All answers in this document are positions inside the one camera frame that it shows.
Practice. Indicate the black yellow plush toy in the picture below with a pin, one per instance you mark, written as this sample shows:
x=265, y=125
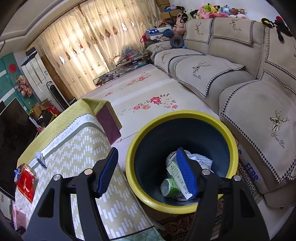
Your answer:
x=279, y=25

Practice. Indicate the beige curtain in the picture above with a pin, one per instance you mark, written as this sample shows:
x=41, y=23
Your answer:
x=91, y=38

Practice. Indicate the floral floor rug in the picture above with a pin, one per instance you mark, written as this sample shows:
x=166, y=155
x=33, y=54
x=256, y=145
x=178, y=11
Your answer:
x=141, y=96

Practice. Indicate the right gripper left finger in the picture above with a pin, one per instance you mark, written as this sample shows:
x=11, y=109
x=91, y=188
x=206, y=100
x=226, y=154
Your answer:
x=52, y=217

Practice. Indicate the white cabinet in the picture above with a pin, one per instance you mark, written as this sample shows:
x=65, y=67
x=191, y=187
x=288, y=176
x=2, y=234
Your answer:
x=37, y=76

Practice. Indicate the beige sectional sofa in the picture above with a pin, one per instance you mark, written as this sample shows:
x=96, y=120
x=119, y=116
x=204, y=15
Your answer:
x=245, y=72

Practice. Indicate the white floral carton box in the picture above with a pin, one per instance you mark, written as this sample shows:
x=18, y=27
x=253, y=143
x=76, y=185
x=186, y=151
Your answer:
x=176, y=174

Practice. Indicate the black tower fan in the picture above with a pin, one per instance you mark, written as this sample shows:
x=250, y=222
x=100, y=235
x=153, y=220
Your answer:
x=55, y=93

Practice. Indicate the pink paper box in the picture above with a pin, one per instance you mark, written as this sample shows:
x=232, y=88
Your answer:
x=19, y=217

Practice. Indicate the red snack wrapper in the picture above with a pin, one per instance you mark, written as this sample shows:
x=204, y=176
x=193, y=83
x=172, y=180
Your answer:
x=26, y=182

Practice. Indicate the pile of plush toys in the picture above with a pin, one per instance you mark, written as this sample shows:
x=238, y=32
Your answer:
x=208, y=11

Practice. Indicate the yellow rimmed trash bin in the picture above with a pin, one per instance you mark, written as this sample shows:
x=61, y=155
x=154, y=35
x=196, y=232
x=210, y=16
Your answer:
x=194, y=131

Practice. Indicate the white plastic jar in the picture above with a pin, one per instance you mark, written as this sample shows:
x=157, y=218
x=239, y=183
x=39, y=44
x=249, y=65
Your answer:
x=171, y=158

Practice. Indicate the black television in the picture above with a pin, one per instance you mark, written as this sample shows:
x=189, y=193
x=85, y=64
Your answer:
x=17, y=132

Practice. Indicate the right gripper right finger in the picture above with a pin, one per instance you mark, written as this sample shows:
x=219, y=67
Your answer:
x=241, y=217

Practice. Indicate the white foam net sheet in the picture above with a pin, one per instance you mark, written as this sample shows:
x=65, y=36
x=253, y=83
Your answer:
x=203, y=161

